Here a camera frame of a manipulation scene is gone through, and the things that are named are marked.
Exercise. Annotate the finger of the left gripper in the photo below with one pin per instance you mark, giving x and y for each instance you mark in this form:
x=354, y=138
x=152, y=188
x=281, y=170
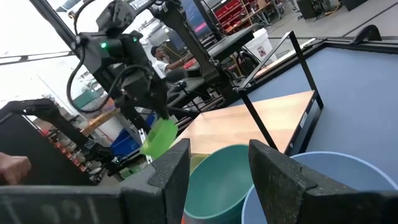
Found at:
x=163, y=112
x=133, y=116

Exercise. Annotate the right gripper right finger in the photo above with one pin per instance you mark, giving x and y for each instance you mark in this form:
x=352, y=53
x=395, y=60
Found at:
x=280, y=186

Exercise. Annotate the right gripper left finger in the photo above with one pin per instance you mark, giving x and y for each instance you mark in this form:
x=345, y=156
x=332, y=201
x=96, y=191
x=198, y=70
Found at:
x=168, y=186

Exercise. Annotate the small green translucent bowl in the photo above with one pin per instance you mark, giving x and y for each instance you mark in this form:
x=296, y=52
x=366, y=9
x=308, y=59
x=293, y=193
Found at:
x=160, y=138

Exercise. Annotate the teal plastic bowl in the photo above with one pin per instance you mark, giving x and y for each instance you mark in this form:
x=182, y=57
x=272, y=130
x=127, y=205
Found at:
x=217, y=186

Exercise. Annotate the light blue plastic bowl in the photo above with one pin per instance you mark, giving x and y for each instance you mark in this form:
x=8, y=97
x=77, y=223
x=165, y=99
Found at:
x=342, y=171

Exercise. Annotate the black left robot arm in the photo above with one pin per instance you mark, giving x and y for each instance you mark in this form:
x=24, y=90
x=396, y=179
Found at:
x=186, y=40

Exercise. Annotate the blue plastic bin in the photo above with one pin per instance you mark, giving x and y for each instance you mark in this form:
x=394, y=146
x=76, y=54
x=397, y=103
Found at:
x=124, y=144

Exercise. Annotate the person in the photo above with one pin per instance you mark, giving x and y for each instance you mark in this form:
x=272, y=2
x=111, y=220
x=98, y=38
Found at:
x=161, y=67

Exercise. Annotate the wooden tray board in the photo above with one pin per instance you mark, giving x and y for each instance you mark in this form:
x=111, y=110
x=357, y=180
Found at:
x=242, y=124

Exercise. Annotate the black workbench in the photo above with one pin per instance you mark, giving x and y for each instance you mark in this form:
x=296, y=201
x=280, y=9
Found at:
x=233, y=40

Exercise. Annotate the red storage bins rack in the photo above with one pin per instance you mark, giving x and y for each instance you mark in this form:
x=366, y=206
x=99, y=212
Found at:
x=227, y=11

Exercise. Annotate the white cardboard box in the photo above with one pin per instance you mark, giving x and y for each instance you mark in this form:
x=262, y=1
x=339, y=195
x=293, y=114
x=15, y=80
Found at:
x=259, y=46

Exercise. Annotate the person's hand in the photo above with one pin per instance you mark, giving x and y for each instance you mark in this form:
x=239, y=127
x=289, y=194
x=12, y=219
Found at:
x=14, y=168

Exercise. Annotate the black table edge frame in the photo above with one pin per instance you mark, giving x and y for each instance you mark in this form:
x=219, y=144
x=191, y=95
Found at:
x=342, y=43

